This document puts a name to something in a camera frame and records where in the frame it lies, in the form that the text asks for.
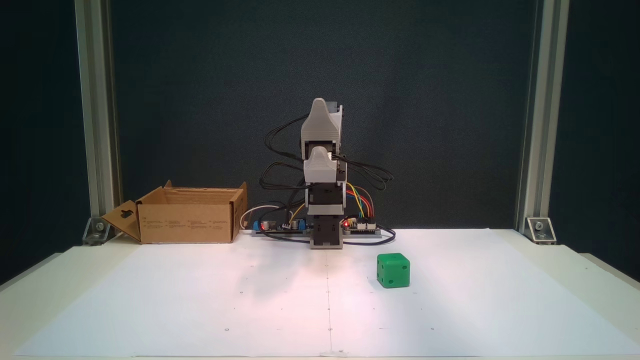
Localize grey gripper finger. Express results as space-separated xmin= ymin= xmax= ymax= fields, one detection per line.
xmin=301 ymin=98 xmax=342 ymax=157

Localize green dice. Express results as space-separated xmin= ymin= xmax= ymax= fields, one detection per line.
xmin=376 ymin=252 xmax=411 ymax=289

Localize circuit board with jumper pins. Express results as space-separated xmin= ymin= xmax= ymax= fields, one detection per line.
xmin=342 ymin=216 xmax=382 ymax=237

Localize circuit board with blue parts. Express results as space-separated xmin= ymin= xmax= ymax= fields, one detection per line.
xmin=251 ymin=217 xmax=312 ymax=237

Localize open cardboard box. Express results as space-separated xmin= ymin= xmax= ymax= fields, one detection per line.
xmin=102 ymin=180 xmax=249 ymax=245

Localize coloured jumper wire bundle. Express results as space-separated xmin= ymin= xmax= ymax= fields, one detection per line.
xmin=346 ymin=184 xmax=375 ymax=221

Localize white cable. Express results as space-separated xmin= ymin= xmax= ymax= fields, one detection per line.
xmin=240 ymin=204 xmax=293 ymax=231

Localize aluminium frame post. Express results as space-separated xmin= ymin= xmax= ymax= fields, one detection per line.
xmin=514 ymin=0 xmax=571 ymax=233
xmin=74 ymin=0 xmax=123 ymax=233

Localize metal corner bracket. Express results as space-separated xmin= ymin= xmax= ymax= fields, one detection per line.
xmin=525 ymin=216 xmax=557 ymax=245
xmin=82 ymin=216 xmax=112 ymax=246

